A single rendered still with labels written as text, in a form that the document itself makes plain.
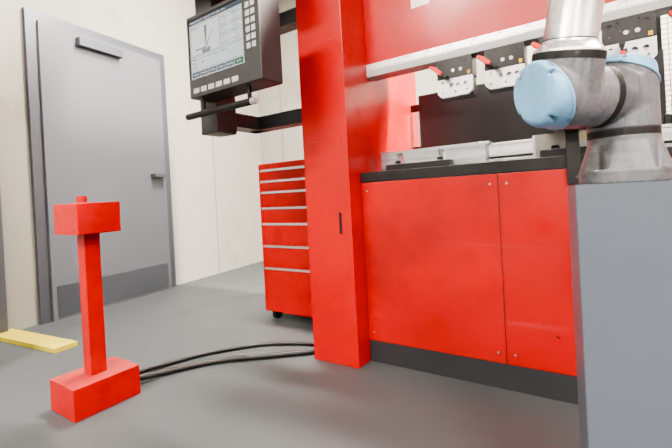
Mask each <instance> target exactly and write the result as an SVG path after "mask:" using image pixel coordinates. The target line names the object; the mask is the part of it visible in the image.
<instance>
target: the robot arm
mask: <svg viewBox="0 0 672 448"><path fill-rule="evenodd" d="M604 2H605V0H548V4H547V13H546V21H545V29H544V38H543V43H542V45H541V46H540V47H539V48H538V49H537V50H535V51H534V52H533V53H532V61H531V63H529V64H528V65H526V66H525V67H524V68H523V69H522V70H521V71H520V76H518V77H517V79H516V82H515V86H514V103H515V107H516V109H517V112H518V114H519V115H521V117H522V119H523V120H524V121H525V122H526V123H527V124H529V125H531V126H533V127H536V128H546V129H550V130H559V129H586V135H587V148H586V151H585V155H584V158H583V161H582V164H581V167H580V171H579V174H578V180H579V185H580V184H603V183H624V182H644V181H663V180H672V158H671V156H670V154H669V152H668V150H667V148H666V146H665V144H664V141H663V138H662V122H661V102H660V82H661V76H660V74H659V70H658V64H657V62H656V60H655V59H654V58H652V57H651V56H648V55H645V54H639V53H626V54H622V55H620V54H613V55H608V56H607V52H608V49H607V48H606V47H605V46H604V45H603V44H602V43H601V42H600V40H599V35H600V28H601V22H602V15H603V8H604Z"/></svg>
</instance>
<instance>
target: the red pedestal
mask: <svg viewBox="0 0 672 448"><path fill-rule="evenodd" d="M86 202H87V197H86V196H77V197H76V203H71V204H57V205H53V211H54V229H55V235H77V246H78V264H79V282H80V301H81V319H82V337H83V355H84V367H82V368H80V369H77V370H74V371H71V372H69V373H66V374H63V375H60V376H58V377H55V378H52V379H50V394H51V409H52V410H53V411H55V412H57V413H58V414H60V415H62V416H63V417H65V418H67V419H69V420H70V421H72V422H74V423H77V422H79V421H81V420H83V419H85V418H88V417H90V416H92V415H94V414H96V413H98V412H101V411H103V410H105V409H107V408H109V407H111V406H113V405H116V404H118V403H120V402H122V401H124V400H126V399H129V398H131V397H133V396H135V395H137V394H139V393H141V389H140V370H139V364H136V363H133V362H130V361H127V360H125V359H122V358H119V357H116V356H113V357H110V358H107V359H106V343H105V325H104V307H103V289H102V271H101V253H100V234H99V233H105V232H115V231H121V222H120V204H119V201H115V202H91V203H86Z"/></svg>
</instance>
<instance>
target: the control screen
mask: <svg viewBox="0 0 672 448"><path fill-rule="evenodd" d="M189 35H190V54H191V72H192V80H194V79H197V78H200V77H203V76H206V75H209V74H212V73H215V72H218V71H221V70H224V69H227V68H230V67H233V66H236V65H239V64H242V63H245V59H244V41H243V22H242V3H241V0H236V1H234V2H232V3H230V4H228V5H226V6H224V7H221V8H219V9H217V10H215V11H213V12H211V13H209V14H207V15H205V16H203V17H200V18H198V19H196V20H194V21H192V22H190V23H189ZM202 59H205V64H202V65H201V63H200V60H202Z"/></svg>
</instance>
